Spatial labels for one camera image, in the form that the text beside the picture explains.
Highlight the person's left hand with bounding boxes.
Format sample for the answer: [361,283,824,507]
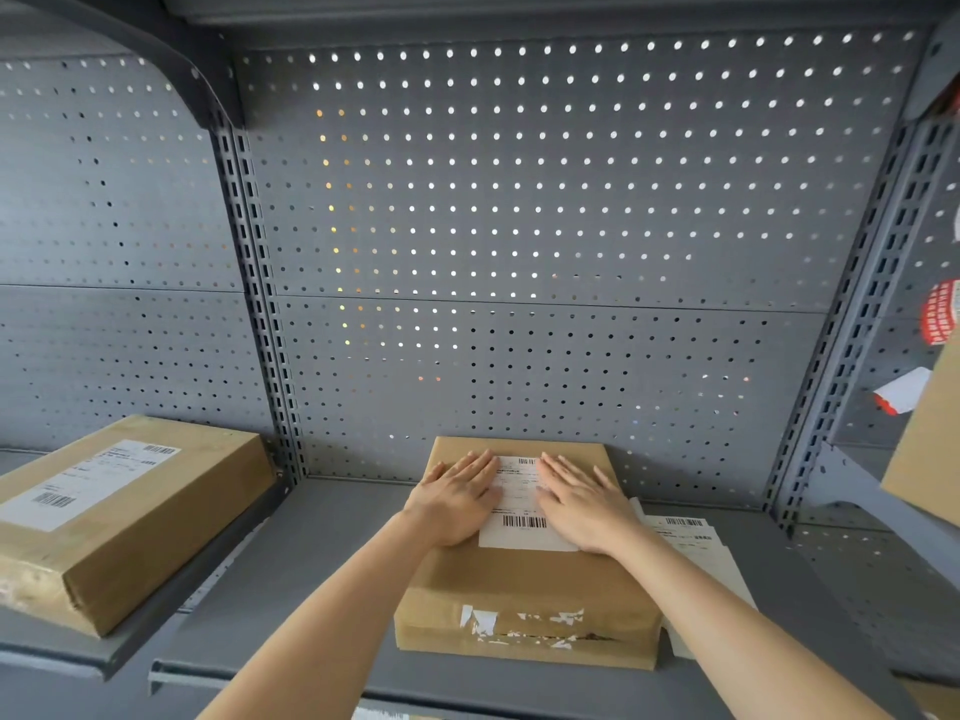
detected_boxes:
[403,450,503,550]

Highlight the person's right hand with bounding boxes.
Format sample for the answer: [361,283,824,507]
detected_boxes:
[535,451,648,557]

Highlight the cardboard box with torn tape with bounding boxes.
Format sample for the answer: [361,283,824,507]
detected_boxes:
[393,436,665,673]

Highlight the person's left forearm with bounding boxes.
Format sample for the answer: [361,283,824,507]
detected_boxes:
[196,511,451,720]

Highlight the person's right forearm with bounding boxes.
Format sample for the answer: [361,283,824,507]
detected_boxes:
[606,527,895,720]

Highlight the white printed label sheets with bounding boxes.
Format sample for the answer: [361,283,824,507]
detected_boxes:
[628,497,760,661]

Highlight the gray metal shelf board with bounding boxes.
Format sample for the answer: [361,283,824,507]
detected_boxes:
[148,478,925,720]
[0,448,292,683]
[791,442,960,687]

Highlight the gray slotted shelf upright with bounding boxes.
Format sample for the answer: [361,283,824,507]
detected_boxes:
[763,22,960,529]
[208,110,307,485]

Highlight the white packet with red edge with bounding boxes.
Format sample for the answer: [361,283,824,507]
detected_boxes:
[872,366,933,418]

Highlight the flat cardboard box, white label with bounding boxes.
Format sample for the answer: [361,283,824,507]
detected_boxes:
[0,414,277,640]

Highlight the plain brown cardboard box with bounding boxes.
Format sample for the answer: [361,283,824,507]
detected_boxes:
[880,350,960,530]

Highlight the red and white packet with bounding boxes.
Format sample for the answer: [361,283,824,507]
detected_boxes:
[920,279,960,347]

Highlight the gray metal overhead shelf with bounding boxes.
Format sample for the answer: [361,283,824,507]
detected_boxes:
[161,0,960,49]

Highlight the gray metal shelf bracket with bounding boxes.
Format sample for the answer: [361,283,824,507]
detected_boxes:
[802,440,960,593]
[0,0,247,133]

